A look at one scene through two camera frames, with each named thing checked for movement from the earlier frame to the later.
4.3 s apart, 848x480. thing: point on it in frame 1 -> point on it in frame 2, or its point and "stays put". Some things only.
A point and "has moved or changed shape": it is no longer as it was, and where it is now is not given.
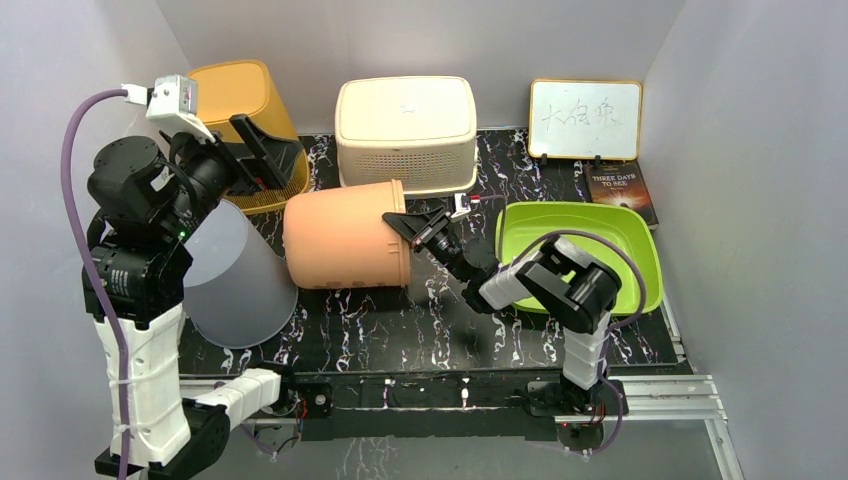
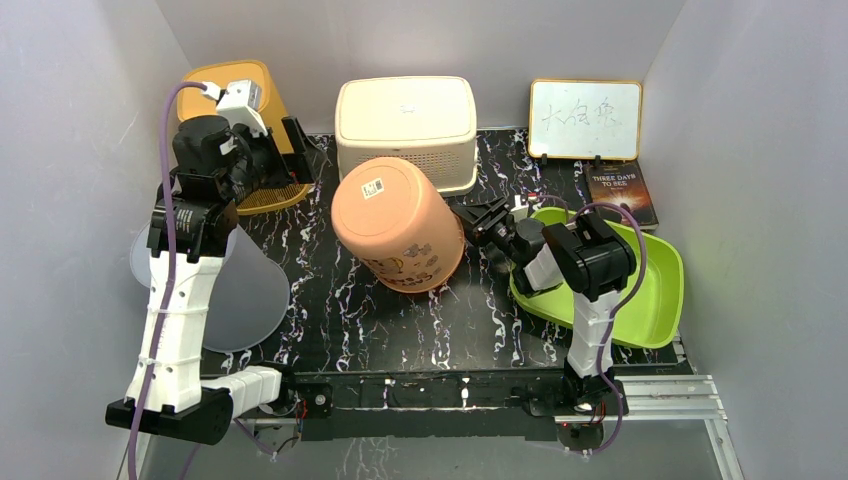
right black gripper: [418, 229] -> [483, 214]
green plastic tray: [521, 224] has moved or changed shape
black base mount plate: [509, 405] stays put
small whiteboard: [580, 119] stays put
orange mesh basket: [230, 89] stays put
